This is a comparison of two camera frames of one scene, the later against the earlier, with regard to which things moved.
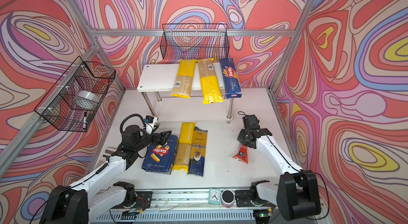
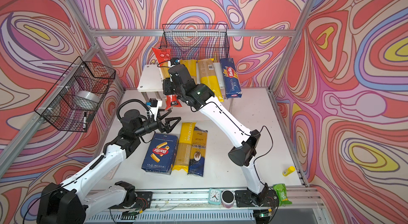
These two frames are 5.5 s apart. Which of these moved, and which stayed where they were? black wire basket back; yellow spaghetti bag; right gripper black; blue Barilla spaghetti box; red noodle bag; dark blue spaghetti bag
Moved: right gripper black; red noodle bag
Stayed: yellow spaghetti bag; dark blue spaghetti bag; black wire basket back; blue Barilla spaghetti box
